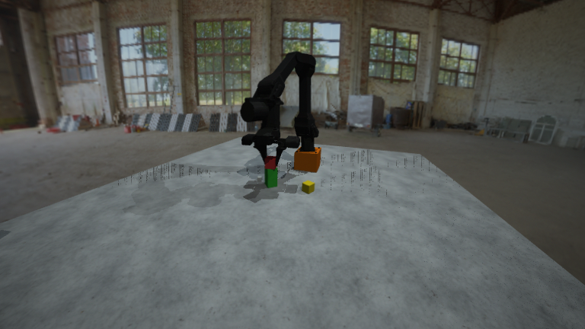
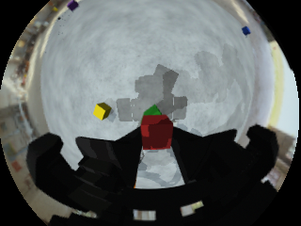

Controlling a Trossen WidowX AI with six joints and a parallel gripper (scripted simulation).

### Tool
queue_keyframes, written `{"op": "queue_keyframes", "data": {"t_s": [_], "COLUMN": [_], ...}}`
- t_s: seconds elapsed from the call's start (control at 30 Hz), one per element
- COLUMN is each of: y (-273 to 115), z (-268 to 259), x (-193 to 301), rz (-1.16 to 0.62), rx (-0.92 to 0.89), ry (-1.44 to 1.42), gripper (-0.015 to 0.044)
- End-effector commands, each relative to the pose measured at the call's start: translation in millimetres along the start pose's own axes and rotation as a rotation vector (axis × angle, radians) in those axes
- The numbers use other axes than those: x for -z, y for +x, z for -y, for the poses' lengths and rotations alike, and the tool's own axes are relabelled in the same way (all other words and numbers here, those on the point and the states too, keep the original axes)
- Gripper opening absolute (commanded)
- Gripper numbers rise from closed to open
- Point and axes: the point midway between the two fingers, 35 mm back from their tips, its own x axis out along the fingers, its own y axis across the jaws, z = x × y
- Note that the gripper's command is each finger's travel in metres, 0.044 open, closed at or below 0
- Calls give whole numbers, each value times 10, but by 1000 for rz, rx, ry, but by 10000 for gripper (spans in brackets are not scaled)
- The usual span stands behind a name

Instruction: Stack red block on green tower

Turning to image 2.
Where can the small purple block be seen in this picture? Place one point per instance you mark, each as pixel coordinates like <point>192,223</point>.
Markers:
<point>72,5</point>

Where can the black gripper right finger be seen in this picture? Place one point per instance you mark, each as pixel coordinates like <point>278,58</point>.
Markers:
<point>192,151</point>

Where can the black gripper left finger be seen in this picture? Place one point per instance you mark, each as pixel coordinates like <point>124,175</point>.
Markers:
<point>124,153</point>

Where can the small yellow cube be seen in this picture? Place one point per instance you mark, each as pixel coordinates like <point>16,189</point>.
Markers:
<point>102,110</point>

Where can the small blue block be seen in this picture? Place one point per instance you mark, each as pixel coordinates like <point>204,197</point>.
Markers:
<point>246,30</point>

